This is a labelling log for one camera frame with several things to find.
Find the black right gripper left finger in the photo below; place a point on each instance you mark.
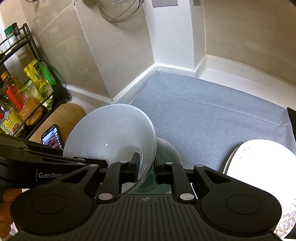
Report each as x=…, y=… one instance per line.
x=118, y=174

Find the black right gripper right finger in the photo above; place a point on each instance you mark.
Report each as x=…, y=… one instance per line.
x=174, y=175

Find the white blue patterned bowl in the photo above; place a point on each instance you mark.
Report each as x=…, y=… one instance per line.
x=114, y=133

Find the white floral plate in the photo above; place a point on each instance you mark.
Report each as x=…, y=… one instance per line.
x=269, y=166

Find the person's left hand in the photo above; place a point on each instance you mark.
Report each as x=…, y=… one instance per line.
x=9, y=196

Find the teal swirl glazed bowl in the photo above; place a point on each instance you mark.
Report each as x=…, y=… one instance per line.
x=166, y=153

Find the black smartphone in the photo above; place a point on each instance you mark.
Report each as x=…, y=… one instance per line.
x=52, y=137

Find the wooden cutting board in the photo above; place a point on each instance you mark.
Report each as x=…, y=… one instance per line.
x=66, y=116

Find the grey textured mat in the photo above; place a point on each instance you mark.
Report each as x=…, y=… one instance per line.
x=205, y=121

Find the yellow label sauce bottle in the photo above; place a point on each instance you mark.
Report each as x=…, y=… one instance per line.
x=11, y=123

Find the yellow green snack packet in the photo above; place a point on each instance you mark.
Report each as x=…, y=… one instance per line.
x=42, y=78

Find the black induction cooktop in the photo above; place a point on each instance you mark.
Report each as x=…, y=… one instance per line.
x=292, y=115

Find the green lid spice jar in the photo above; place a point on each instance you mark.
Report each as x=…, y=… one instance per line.
x=13, y=34

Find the black wire spice rack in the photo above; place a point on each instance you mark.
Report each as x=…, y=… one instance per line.
x=33, y=101

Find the metal wire strainer basket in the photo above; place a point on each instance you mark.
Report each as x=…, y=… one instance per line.
x=119, y=10

